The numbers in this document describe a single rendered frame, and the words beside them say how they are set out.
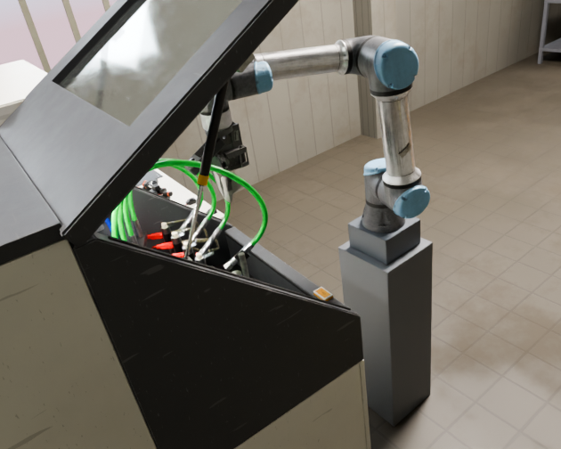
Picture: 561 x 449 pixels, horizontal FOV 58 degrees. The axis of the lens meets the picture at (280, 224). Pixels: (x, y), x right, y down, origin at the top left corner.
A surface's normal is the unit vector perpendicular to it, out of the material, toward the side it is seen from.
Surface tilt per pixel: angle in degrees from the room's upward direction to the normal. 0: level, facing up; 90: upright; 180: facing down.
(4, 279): 90
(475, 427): 0
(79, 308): 90
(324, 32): 90
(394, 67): 82
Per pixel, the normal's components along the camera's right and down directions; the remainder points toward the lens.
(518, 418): -0.15, -0.85
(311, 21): 0.61, 0.33
